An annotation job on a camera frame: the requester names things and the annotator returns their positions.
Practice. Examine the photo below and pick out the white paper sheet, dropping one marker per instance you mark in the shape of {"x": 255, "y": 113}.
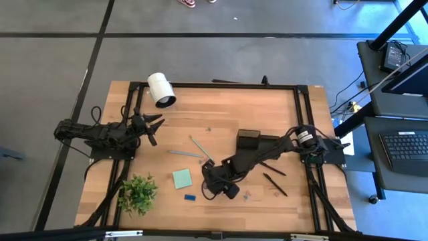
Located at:
{"x": 349, "y": 149}

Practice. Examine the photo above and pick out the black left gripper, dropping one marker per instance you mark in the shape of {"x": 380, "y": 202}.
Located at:
{"x": 139, "y": 124}

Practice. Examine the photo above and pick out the silver rig bracket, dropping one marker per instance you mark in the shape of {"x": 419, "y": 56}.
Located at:
{"x": 123, "y": 233}
{"x": 309, "y": 237}

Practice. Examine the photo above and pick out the black frame bracket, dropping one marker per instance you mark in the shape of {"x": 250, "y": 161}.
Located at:
{"x": 265, "y": 81}

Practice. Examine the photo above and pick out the green sticky note pad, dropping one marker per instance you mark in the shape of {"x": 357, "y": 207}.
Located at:
{"x": 182, "y": 178}

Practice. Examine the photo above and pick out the black mesh desk organizer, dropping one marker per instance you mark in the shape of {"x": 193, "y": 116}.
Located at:
{"x": 248, "y": 139}

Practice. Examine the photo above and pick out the black diagonal beam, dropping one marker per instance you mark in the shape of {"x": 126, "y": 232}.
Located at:
{"x": 398, "y": 23}

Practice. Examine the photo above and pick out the black computer monitor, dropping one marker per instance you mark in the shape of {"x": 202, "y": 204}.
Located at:
{"x": 414, "y": 80}

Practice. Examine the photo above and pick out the black overhead rig bar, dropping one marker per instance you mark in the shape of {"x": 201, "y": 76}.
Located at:
{"x": 50, "y": 234}

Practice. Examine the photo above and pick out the green artificial plant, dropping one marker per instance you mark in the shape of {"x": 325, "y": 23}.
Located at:
{"x": 138, "y": 195}

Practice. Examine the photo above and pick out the grey-green pencil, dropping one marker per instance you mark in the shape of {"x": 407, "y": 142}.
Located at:
{"x": 184, "y": 153}
{"x": 200, "y": 147}

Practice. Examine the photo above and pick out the black diagonal bar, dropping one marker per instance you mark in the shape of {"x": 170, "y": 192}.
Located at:
{"x": 354, "y": 120}

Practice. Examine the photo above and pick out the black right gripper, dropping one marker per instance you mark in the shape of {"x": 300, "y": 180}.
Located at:
{"x": 217, "y": 177}

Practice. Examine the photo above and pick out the yellow power plug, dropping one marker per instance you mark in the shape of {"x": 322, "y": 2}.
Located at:
{"x": 354, "y": 107}

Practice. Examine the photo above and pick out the black floor stand base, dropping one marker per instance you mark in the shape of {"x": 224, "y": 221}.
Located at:
{"x": 224, "y": 81}

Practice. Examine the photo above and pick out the black pen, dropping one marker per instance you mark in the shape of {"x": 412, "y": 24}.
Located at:
{"x": 275, "y": 184}
{"x": 275, "y": 170}

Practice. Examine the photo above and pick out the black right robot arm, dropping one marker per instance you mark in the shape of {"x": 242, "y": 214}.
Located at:
{"x": 267, "y": 150}

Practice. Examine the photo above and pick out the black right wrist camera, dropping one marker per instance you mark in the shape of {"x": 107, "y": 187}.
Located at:
{"x": 231, "y": 191}

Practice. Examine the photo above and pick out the black laptop keyboard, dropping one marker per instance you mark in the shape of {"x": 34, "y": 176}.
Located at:
{"x": 408, "y": 147}

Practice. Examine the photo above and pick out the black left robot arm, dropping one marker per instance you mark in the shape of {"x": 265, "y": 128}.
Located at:
{"x": 100, "y": 132}

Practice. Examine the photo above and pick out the black caster wheel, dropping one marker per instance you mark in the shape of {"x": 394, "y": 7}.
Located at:
{"x": 373, "y": 199}

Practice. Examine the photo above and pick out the black aluminium table frame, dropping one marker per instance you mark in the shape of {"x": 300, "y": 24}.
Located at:
{"x": 217, "y": 85}

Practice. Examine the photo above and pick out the black power adapter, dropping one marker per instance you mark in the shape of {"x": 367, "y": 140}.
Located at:
{"x": 393, "y": 57}

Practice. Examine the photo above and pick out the dark grey desk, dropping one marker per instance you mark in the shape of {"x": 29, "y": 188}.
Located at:
{"x": 371, "y": 83}
{"x": 401, "y": 184}

